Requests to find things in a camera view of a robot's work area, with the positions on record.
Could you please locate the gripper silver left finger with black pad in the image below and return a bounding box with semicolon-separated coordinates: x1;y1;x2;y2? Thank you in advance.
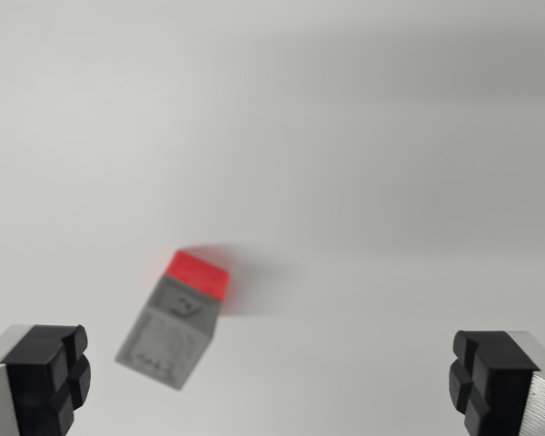
0;323;93;436

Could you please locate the red embossed cube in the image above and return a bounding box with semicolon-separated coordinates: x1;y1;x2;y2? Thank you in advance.
164;249;231;301

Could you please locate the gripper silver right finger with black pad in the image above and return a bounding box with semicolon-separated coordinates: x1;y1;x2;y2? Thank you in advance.
448;330;545;436

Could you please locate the grey embossed number cube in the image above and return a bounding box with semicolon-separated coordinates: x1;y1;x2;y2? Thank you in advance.
114;273;223;391

